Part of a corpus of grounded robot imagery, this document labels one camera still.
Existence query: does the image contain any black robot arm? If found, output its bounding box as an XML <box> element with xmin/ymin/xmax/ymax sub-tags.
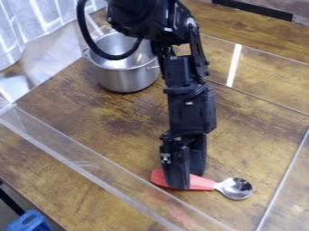
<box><xmin>107</xmin><ymin>0</ymin><xmax>216</xmax><ymax>189</ymax></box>

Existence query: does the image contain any black cable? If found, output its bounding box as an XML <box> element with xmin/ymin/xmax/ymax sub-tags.
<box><xmin>76</xmin><ymin>0</ymin><xmax>144</xmax><ymax>61</ymax></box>

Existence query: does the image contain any white patterned curtain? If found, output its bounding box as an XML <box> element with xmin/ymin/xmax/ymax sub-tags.
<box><xmin>0</xmin><ymin>0</ymin><xmax>108</xmax><ymax>72</ymax></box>

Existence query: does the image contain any black bar on table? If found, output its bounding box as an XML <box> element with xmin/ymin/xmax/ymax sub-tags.
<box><xmin>211</xmin><ymin>0</ymin><xmax>293</xmax><ymax>22</ymax></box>

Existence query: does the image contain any blue plastic crate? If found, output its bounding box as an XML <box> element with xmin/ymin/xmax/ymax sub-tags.
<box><xmin>5</xmin><ymin>209</ymin><xmax>53</xmax><ymax>231</ymax></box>

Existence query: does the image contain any stainless steel pot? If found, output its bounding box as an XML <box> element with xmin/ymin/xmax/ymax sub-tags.
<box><xmin>83</xmin><ymin>32</ymin><xmax>160</xmax><ymax>93</ymax></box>

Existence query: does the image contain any clear acrylic barrier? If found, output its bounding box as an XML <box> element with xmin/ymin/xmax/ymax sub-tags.
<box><xmin>0</xmin><ymin>104</ymin><xmax>230</xmax><ymax>231</ymax></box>

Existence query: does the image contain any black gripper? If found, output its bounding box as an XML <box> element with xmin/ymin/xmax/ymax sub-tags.
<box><xmin>160</xmin><ymin>84</ymin><xmax>216</xmax><ymax>189</ymax></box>

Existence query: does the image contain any pink handled metal spoon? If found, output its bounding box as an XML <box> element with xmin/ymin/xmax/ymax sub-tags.
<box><xmin>149</xmin><ymin>168</ymin><xmax>254</xmax><ymax>201</ymax></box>

